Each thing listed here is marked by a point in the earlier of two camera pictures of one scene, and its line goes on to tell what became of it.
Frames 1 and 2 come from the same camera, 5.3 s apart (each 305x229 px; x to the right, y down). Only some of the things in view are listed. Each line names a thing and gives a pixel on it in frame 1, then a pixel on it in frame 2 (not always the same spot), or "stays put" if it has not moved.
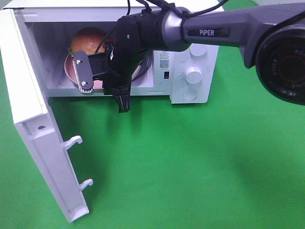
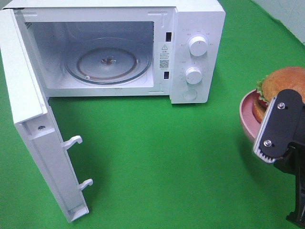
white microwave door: (34, 118) stays put
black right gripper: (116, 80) → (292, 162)
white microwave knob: (193, 75) stays put
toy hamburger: (88, 39) → (274, 83)
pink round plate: (98, 82) → (250, 123)
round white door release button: (190, 94) stays put
